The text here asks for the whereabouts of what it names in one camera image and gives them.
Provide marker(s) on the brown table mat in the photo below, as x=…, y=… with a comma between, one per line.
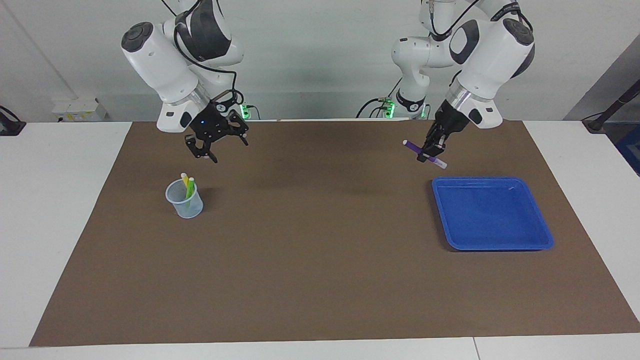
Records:
x=320, y=260

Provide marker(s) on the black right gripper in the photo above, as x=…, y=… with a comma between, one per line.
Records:
x=212, y=124

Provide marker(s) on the clear plastic cup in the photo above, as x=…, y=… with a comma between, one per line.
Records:
x=192, y=210

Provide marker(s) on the blue plastic tray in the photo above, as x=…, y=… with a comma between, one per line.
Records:
x=492, y=215

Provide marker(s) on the purple marker pen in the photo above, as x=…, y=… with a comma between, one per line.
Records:
x=412, y=145

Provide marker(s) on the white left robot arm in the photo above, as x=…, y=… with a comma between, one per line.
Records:
x=490, y=55

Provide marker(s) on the green marker pen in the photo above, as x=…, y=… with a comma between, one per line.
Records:
x=189, y=190

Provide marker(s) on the blue crate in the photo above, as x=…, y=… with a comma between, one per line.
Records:
x=631, y=147

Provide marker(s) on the white wall socket box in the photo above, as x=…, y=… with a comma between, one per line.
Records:
x=75, y=107

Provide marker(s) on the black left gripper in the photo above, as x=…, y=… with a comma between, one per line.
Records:
x=450, y=120

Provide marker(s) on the black clamp mount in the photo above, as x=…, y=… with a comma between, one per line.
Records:
x=10, y=127

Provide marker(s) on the yellow marker pen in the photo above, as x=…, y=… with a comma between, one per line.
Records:
x=184, y=179

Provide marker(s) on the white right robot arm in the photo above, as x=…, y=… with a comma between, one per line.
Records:
x=160, y=60

